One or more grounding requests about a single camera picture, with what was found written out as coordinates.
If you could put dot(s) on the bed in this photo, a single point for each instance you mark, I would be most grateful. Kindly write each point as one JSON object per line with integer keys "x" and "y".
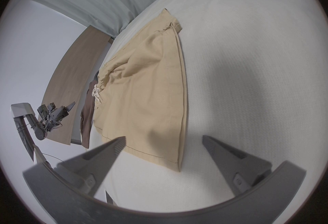
{"x": 243, "y": 64}

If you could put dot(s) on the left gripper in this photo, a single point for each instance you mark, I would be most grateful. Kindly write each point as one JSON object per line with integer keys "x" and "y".
{"x": 59, "y": 114}

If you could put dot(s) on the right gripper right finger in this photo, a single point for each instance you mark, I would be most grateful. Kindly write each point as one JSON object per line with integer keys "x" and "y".
{"x": 238, "y": 166}

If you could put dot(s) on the brown shorts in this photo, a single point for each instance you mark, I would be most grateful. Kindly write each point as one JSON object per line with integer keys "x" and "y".
{"x": 87, "y": 115}

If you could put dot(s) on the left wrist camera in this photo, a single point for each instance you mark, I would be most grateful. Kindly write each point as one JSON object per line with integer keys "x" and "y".
{"x": 52, "y": 105}

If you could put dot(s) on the tan shorts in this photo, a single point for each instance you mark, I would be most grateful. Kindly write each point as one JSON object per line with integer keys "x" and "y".
{"x": 143, "y": 89}

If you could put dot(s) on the black garment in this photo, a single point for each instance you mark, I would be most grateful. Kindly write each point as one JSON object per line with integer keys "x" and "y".
{"x": 96, "y": 76}

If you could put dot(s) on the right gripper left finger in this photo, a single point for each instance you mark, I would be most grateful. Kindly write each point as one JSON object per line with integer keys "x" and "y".
{"x": 94, "y": 164}

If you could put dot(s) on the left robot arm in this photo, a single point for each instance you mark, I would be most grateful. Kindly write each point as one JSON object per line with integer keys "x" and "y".
{"x": 25, "y": 125}

